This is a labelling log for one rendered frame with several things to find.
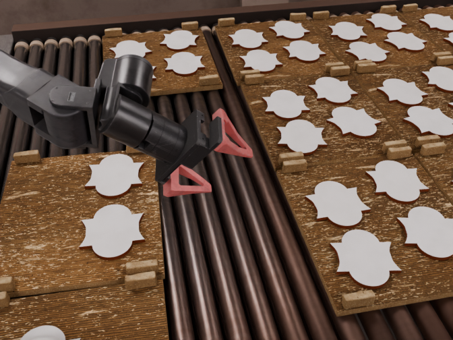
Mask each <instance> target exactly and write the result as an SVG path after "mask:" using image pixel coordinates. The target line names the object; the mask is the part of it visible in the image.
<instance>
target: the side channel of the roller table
mask: <svg viewBox="0 0 453 340"><path fill-rule="evenodd" d="M413 3H416V4H417V5H418V8H421V9H422V7H424V6H426V5H428V6H430V7H434V6H435V5H441V6H444V7H445V6H446V5H447V4H449V3H451V4H452V5H453V0H320V1H304V2H295V3H278V4H269V5H253V6H244V7H228V8H218V9H202V10H193V11H177V12H168V13H151V14H142V15H134V16H117V17H108V18H92V19H83V20H66V21H58V22H41V23H32V24H16V25H13V28H12V31H11V33H12V36H13V40H14V43H15V45H16V43H17V42H18V41H19V40H22V39H23V40H26V41H28V43H29V45H30V43H31V42H32V40H33V39H35V38H39V39H41V40H42V41H43V43H45V42H46V40H47V38H49V37H54V38H56V39H57V40H58V44H59V41H60V40H61V38H62V37H63V36H69V37H70V38H71V39H72V41H74V39H75V37H76V36H77V35H79V34H81V35H84V36H85V37H86V40H87V42H88V39H89V36H90V35H91V34H98V35H99V36H100V39H101V40H102V37H103V35H104V34H105V33H104V30H105V29H109V28H121V29H122V31H125V32H126V33H128V34H131V32H132V31H134V30H139V31H140V32H141V33H144V32H145V31H146V30H147V29H153V30H154V31H155V32H158V31H159V30H160V29H161V28H167V29H168V30H172V29H173V28H174V27H176V26H178V27H181V28H182V26H181V23H182V22H198V27H200V26H201V25H202V24H206V25H208V27H209V28H210V29H211V28H212V25H213V24H215V23H218V19H221V18H234V19H235V24H238V23H239V22H241V21H246V22H247V23H251V22H252V21H254V20H259V21H260V22H264V21H265V20H267V19H271V20H273V21H276V20H277V19H278V18H284V19H285V20H289V19H290V13H306V15H307V16H309V17H311V18H313V12H315V11H329V12H330V13H333V14H334V15H336V16H339V15H340V14H341V13H343V12H344V13H347V14H349V15H351V14H352V13H353V12H354V11H358V12H359V13H361V14H363V12H365V11H367V10H369V11H371V12H373V13H375V12H376V11H377V10H379V9H381V6H384V5H395V6H396V10H397V11H398V10H399V9H400V8H402V7H403V5H407V4H413ZM211 31H212V29H211Z"/></svg>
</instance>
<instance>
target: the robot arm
mask: <svg viewBox="0 0 453 340"><path fill-rule="evenodd" d="M152 77H153V67H152V65H151V63H150V62H149V61H148V60H147V59H145V58H143V57H141V56H139V55H132V54H128V55H122V56H120V57H118V58H117V59H111V58H110V59H105V60H104V61H103V64H102V66H101V69H100V73H99V75H98V78H96V80H95V83H94V87H86V86H79V85H77V84H75V83H74V82H72V81H70V80H68V79H67V78H65V77H63V76H61V75H60V74H57V75H56V76H54V75H53V74H51V73H49V72H48V71H46V70H44V69H42V68H37V67H34V66H31V65H29V64H27V63H24V62H23V61H20V60H19V59H17V58H15V57H13V56H12V55H10V54H8V53H6V52H5V51H3V50H1V49H0V103H1V104H3V105H4V106H6V107H7V108H8V109H10V110H11V111H12V112H13V113H14V114H15V115H16V116H17V117H19V118H20V119H21V120H22V121H24V122H26V123H27V124H29V125H31V126H32V127H34V128H35V131H36V133H37V134H38V135H39V136H41V137H43V138H44V139H46V140H48V141H49V142H51V143H53V144H54V145H56V146H58V147H60V148H64V149H74V148H83V149H86V147H88V148H98V143H99V140H100V134H103V135H105V136H107V137H110V138H112V139H114V140H116V141H118V142H120V143H122V144H125V145H127V146H129V147H131V148H134V149H136V150H138V151H140V152H142V153H144V154H146V155H149V156H151V157H153V158H155V159H156V171H155V181H157V182H159V183H161V184H163V195H164V196H166V197H171V196H180V195H186V194H199V193H210V192H211V191H212V186H211V184H210V183H208V182H207V181H206V180H205V179H204V178H203V177H201V176H200V175H198V174H197V173H196V172H195V171H193V170H192V169H193V168H194V167H195V166H196V165H197V164H198V163H199V162H200V161H201V160H202V159H204V158H205V157H206V156H207V155H208V154H209V153H210V152H212V151H213V150H215V151H216V152H222V153H226V154H232V155H236V156H240V157H247V158H252V157H253V152H252V149H251V148H250V147H249V146H248V145H247V143H246V142H245V141H244V140H243V139H242V137H240V135H239V134H238V133H237V131H236V129H235V127H234V126H233V124H232V123H231V121H230V119H229V118H228V116H227V114H226V113H225V111H224V110H223V109H218V110H217V111H216V112H215V113H214V114H213V115H212V121H211V122H210V124H209V131H210V137H209V138H207V137H206V135H205V134H203V133H201V123H203V122H205V118H204V113H202V112H201V111H198V110H197V109H195V110H194V111H193V112H192V113H191V114H190V115H189V116H188V117H187V118H186V119H185V120H184V121H183V122H182V123H181V124H178V123H176V122H174V121H172V120H170V119H168V118H166V117H164V116H162V115H160V114H158V113H156V112H154V111H153V110H150V109H149V108H147V106H148V105H149V102H150V93H151V87H152ZM225 132H226V133H227V134H228V135H229V136H230V137H231V138H232V139H233V140H234V141H235V142H236V143H237V144H238V145H239V146H240V147H238V146H237V145H236V144H234V143H232V142H231V141H230V140H229V138H228V137H227V136H226V134H225ZM179 174H180V175H183V176H185V177H187V178H190V179H192V180H194V181H195V182H196V183H198V184H200V185H201V186H181V185H179Z"/></svg>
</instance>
